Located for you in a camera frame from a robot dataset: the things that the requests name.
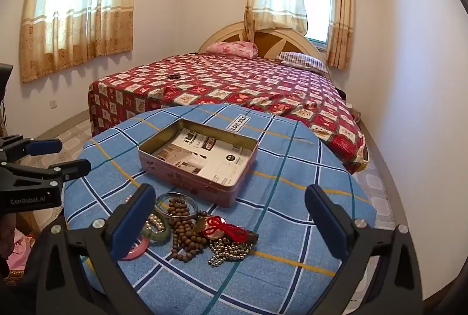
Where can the striped pillow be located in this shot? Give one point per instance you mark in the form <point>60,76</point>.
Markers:
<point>301,61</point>

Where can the cream wooden headboard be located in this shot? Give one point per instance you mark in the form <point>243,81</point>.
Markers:
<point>270,40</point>

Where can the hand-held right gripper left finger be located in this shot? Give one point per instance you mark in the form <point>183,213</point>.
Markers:
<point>134,227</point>

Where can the clear glass bangle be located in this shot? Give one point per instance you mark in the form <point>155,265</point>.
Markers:
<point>158,206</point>

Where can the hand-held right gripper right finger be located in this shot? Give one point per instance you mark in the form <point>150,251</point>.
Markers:
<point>327,227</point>

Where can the narrow beige curtain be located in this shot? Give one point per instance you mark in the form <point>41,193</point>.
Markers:
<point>342,8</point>

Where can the white cloth label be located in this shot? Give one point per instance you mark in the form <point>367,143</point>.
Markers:
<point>238,122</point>

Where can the green jade bangle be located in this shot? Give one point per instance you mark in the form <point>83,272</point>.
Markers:
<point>161,235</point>

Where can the blue checked tablecloth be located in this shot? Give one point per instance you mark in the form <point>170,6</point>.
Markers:
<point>292,190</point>

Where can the printed paper sheet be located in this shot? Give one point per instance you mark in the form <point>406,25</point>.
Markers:
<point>219,161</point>

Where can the wide beige curtain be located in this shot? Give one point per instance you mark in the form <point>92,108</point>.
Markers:
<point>80,8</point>

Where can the pink bangle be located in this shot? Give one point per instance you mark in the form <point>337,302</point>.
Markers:
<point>140,250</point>

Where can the pink floral pillow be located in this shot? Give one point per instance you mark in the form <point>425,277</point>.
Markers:
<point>232,49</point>

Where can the amber pendant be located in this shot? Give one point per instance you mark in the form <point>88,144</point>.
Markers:
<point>199,223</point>

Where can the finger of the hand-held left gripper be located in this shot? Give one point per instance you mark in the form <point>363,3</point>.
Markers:
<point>45,146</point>
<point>75,168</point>

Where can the white wall socket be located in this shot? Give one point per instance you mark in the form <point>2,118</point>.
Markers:
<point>53,104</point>

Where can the red patterned bedspread bed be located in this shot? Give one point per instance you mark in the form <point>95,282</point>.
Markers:
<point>237,81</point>

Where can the pink metal tin box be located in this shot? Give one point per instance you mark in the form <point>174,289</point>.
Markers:
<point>182,184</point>

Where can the pink cloth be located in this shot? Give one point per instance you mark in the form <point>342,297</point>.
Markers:
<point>20,249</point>

